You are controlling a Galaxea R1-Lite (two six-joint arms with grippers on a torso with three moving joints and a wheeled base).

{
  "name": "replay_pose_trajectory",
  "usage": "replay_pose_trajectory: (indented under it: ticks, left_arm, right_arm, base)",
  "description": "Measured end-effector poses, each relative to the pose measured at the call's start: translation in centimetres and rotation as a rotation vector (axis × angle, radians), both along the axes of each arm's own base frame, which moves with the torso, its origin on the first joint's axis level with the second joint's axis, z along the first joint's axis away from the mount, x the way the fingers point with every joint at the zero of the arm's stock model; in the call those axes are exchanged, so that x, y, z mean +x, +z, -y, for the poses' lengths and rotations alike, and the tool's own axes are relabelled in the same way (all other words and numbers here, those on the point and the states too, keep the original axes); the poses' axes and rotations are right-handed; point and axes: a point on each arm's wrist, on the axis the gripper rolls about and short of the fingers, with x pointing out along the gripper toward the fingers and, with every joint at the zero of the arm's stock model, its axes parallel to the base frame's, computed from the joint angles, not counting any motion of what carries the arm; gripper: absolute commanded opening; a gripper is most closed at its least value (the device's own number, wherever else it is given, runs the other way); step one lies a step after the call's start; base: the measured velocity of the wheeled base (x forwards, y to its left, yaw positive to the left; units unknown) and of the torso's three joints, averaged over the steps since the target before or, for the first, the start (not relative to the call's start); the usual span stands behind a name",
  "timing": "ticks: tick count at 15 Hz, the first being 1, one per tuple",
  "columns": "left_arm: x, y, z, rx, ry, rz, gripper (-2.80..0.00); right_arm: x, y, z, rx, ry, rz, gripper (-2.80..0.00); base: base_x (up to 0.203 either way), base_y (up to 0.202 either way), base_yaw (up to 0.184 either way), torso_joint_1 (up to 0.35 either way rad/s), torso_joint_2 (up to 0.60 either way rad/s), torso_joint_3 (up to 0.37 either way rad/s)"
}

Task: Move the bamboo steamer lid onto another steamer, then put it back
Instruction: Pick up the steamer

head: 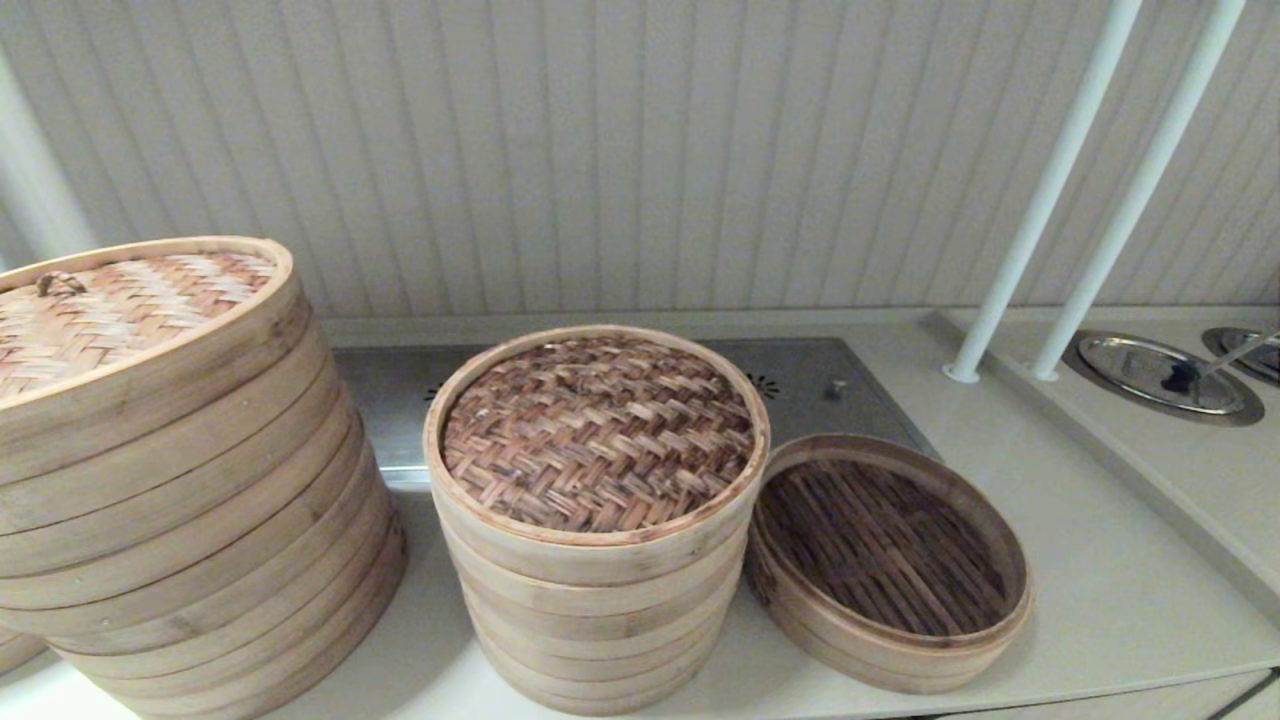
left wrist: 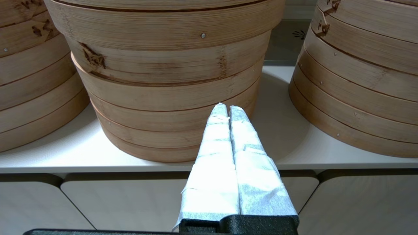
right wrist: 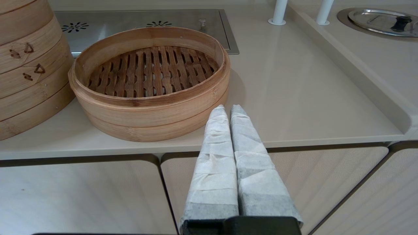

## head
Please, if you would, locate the dark woven bamboo steamer lid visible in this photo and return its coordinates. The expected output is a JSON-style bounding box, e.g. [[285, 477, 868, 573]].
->
[[423, 325, 771, 586]]

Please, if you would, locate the shallow slatted bamboo steamer tray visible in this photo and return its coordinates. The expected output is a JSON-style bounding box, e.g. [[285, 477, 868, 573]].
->
[[748, 433, 1033, 696]]

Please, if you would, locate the large bamboo steamer stack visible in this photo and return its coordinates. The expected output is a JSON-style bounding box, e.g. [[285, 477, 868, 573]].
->
[[0, 290, 409, 720]]

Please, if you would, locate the large light woven steamer lid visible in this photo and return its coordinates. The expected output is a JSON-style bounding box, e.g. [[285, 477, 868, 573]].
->
[[0, 236, 313, 486]]

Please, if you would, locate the stainless steel steam plate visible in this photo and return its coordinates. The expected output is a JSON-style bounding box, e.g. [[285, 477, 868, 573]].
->
[[335, 338, 941, 493]]

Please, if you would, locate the white metal pole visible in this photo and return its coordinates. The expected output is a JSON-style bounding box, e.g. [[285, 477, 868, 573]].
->
[[1030, 0, 1249, 382], [943, 0, 1144, 384]]

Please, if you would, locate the round metal dish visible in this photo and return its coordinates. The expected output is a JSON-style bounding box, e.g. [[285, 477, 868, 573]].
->
[[1200, 326, 1280, 389], [1065, 330, 1266, 428]]

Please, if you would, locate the metal ladle with black head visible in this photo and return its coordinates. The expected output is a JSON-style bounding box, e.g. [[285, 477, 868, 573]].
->
[[1160, 330, 1280, 396]]

